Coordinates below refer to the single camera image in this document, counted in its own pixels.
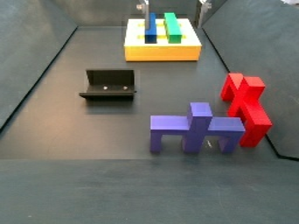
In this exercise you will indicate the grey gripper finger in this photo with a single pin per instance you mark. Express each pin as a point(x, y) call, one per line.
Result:
point(143, 6)
point(204, 8)

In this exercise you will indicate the purple interlocking block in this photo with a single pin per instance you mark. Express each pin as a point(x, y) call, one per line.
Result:
point(193, 126)

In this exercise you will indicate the yellow slotted board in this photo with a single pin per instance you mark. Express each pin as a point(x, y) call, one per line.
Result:
point(161, 51)

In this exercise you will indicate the green bar block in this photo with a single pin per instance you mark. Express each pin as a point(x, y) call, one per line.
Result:
point(172, 28)

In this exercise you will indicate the blue bar block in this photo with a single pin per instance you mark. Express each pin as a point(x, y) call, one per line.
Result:
point(149, 30)

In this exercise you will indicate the red interlocking block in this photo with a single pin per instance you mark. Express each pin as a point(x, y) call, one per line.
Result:
point(241, 90)

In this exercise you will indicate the black angle bracket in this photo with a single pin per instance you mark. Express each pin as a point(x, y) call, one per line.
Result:
point(109, 83)

